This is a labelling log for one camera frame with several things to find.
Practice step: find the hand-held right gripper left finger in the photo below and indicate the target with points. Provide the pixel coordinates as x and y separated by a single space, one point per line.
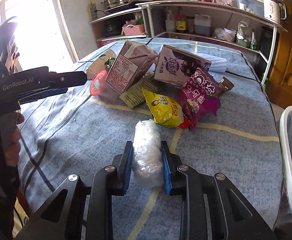
126 170

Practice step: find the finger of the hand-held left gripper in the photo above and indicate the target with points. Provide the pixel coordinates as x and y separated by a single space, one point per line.
43 95
68 78

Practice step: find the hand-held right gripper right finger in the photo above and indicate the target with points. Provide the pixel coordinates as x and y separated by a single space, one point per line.
167 170

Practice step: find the clear plastic wrap bundle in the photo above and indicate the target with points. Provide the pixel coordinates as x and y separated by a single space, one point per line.
147 155

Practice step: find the red lid plastic cup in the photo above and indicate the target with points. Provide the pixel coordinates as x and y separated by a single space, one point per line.
98 83

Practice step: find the beige paper packet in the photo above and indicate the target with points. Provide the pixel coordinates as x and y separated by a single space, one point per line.
98 62

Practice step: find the green snack packet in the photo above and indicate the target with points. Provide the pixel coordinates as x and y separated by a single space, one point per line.
109 61

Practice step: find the pink milk carton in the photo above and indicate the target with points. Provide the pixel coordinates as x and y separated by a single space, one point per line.
126 72

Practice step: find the yellow snack packet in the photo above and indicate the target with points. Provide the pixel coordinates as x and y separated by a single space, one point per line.
163 110

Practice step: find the beige printed snack packet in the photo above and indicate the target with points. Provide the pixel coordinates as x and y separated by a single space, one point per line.
136 92

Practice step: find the magenta snack packet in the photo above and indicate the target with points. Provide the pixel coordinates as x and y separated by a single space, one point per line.
198 97

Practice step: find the brown coffee sachet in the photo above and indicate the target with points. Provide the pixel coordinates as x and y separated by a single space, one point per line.
225 85

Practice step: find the purple drink carton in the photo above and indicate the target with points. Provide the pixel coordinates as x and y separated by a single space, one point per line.
175 65

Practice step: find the white foam net sleeve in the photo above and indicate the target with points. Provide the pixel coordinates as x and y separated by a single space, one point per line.
217 65

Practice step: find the white round bin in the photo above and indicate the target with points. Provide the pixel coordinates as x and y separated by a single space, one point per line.
286 142

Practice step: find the person's left hand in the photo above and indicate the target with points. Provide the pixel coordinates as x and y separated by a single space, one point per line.
15 142

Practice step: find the pink cardboard box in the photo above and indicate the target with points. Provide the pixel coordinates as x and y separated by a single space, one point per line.
111 42

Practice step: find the black gas stove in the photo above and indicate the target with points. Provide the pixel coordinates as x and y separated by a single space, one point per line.
111 28

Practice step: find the window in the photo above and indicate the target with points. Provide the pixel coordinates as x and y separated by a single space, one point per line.
36 17

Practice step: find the beige power strip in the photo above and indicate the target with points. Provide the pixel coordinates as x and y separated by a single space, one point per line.
93 12

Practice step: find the metal edged side rack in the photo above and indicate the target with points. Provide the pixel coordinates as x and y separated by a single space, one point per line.
116 15

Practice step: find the pink plastic basket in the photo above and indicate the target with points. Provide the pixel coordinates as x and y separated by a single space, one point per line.
133 30

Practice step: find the steel pan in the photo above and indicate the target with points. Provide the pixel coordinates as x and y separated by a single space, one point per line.
111 3

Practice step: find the black induction cooker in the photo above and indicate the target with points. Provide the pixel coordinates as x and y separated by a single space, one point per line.
126 7

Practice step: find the white shelf unit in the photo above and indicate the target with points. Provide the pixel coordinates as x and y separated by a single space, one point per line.
158 20

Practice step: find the white plastic bottle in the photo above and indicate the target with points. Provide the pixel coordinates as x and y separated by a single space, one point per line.
170 23

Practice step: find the red cap sauce bottle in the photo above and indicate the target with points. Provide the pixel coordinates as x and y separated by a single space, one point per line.
180 22

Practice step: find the dark liquid jug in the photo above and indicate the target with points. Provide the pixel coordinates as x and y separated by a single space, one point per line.
202 26

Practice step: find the crumpled clear plastic bag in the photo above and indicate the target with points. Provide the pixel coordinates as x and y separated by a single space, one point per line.
218 33

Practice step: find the green bowl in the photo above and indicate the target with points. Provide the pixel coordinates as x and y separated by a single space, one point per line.
243 42

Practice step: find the white lidded jar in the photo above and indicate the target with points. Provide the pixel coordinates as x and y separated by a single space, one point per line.
230 35

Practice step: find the green printed pouch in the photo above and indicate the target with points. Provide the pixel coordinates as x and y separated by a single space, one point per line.
253 41

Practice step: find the wooden door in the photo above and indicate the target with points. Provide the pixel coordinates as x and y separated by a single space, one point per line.
290 67

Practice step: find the white printed bag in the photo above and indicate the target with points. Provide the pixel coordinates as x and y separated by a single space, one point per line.
244 28

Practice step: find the black folded panel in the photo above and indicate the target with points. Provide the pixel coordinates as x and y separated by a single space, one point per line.
269 45

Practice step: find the pink utensil tray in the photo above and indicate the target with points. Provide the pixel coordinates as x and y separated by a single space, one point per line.
222 1

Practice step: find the clear storage box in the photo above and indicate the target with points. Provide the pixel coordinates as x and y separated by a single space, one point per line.
248 5

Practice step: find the white electric kettle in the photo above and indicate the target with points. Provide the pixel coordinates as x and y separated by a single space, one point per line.
272 7

